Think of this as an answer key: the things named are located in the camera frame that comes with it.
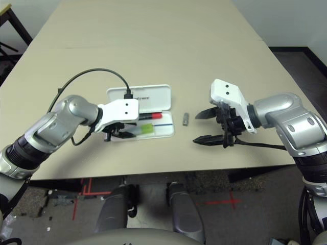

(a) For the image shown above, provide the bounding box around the white plastic pencil case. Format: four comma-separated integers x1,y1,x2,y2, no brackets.
106,84,176,142

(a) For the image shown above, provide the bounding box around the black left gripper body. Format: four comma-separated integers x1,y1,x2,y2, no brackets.
109,121,128,138

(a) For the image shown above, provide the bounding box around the black tripod stand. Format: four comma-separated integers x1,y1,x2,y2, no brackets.
0,40,19,62

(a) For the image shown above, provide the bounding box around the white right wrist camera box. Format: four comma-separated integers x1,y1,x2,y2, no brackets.
208,78,258,135

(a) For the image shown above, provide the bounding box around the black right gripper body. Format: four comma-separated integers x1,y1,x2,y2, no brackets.
216,104,243,136

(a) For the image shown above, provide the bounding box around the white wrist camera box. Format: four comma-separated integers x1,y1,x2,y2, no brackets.
94,99,141,133
208,78,258,135

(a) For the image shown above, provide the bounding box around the pale highlighter with green cap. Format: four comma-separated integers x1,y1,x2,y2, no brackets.
132,123,156,136

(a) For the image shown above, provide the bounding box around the beige side table black frame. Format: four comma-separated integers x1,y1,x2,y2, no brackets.
0,2,34,46

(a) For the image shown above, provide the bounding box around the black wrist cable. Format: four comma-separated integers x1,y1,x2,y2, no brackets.
48,67,133,146
233,139,288,151

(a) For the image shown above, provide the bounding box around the black table foot beam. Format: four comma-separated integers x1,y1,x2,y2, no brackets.
29,178,85,192

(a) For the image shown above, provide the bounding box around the blue grey floor object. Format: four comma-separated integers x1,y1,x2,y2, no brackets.
270,237,294,245

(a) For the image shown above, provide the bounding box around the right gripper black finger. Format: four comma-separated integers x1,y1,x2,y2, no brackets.
192,126,235,149
195,107,218,120

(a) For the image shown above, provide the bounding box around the beige robot torso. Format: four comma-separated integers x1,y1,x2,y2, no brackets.
66,227,205,245

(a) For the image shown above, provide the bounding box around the clear plastic bag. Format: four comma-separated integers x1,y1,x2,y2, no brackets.
0,213,13,239

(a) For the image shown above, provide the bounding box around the dark grey robot right leg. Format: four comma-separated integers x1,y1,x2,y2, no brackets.
167,181,206,243

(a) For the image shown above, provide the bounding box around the dark grey robot left leg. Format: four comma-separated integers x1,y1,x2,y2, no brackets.
94,184,140,234

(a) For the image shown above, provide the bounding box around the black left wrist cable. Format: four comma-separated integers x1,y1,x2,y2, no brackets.
48,67,133,146

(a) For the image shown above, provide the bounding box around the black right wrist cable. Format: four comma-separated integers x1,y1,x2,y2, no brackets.
233,139,288,151

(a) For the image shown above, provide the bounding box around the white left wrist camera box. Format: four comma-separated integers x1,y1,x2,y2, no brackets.
94,99,141,133

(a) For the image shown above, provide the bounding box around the black marker with red cap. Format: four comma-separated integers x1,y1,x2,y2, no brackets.
139,112,164,120

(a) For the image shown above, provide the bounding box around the dark grey robot leg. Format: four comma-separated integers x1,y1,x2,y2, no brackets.
94,184,140,234
167,181,206,243

